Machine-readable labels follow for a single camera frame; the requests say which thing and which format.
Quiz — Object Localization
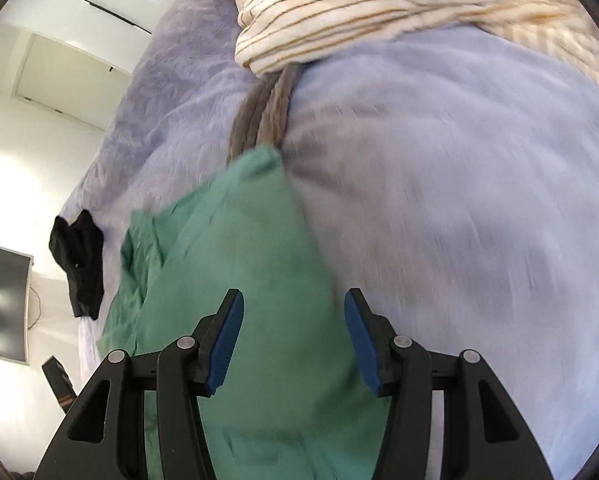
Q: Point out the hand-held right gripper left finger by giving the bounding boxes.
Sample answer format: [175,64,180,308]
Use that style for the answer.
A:
[32,288,245,480]

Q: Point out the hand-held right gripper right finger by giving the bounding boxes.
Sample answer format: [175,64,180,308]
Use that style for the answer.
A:
[344,287,555,480]

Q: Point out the green garment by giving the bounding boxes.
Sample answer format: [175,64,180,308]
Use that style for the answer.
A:
[96,145,395,480]

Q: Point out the grey flat monitor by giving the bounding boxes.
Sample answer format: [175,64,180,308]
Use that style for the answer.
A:
[0,243,34,366]

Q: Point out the black cloth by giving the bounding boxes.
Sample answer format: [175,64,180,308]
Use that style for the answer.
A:
[49,208,105,321]

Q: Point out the lavender fleece blanket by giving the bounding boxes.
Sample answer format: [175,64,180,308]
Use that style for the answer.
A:
[59,0,599,480]

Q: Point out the grey-brown cloth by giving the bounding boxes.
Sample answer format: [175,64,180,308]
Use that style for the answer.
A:
[206,0,305,168]

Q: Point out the white door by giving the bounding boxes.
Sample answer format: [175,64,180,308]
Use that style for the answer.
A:
[13,32,132,131]

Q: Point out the cream striped cloth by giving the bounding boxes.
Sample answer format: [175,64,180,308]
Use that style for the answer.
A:
[214,0,599,96]

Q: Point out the thin wall cable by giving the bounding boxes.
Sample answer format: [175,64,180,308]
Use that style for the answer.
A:
[28,285,42,331]

